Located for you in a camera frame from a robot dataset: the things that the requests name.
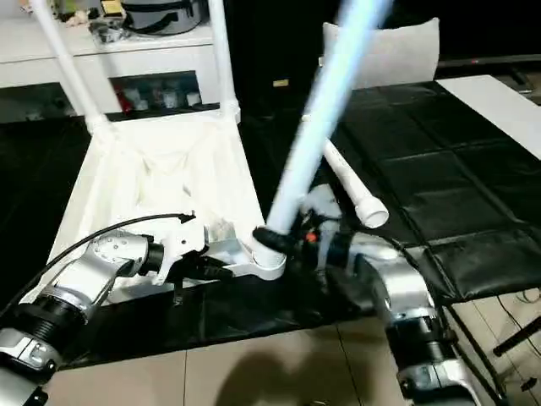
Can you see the white plastic table leg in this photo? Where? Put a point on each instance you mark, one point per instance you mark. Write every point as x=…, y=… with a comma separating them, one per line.
x=359, y=190
x=72, y=72
x=224, y=55
x=321, y=118

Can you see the white plastic table top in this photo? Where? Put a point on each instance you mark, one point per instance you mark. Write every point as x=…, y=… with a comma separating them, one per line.
x=127, y=177

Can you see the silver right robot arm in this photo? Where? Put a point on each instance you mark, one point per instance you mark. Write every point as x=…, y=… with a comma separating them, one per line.
x=401, y=287

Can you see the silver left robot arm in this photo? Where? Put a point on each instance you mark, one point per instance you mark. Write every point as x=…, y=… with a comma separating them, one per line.
x=84, y=270

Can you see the black work mat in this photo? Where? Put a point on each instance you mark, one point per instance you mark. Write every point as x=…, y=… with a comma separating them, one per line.
x=444, y=169

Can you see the black box with yellow label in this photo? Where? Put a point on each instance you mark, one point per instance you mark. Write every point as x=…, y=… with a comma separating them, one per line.
x=270, y=42

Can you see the grey cushion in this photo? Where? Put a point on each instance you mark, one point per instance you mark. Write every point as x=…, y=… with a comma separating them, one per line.
x=401, y=55

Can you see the white cabinet with glass doors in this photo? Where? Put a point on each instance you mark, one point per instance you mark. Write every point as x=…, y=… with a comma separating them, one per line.
x=148, y=55

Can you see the white flat board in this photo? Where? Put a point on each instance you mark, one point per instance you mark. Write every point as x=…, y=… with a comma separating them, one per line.
x=494, y=110

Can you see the black tripod leg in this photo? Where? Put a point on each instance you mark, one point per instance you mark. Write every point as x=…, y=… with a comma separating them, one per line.
x=520, y=340

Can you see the grey rounded device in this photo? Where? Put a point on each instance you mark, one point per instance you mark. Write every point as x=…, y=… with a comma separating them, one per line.
x=165, y=17

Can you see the dark tangled small object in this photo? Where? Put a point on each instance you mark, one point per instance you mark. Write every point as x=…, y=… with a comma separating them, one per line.
x=107, y=31

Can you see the yellow small box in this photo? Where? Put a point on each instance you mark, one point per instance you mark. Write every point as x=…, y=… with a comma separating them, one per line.
x=110, y=7

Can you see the pale small toy figure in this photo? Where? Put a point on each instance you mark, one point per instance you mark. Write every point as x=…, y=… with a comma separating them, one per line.
x=78, y=18

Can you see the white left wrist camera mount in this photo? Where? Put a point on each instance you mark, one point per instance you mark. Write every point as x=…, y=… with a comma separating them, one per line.
x=181, y=241

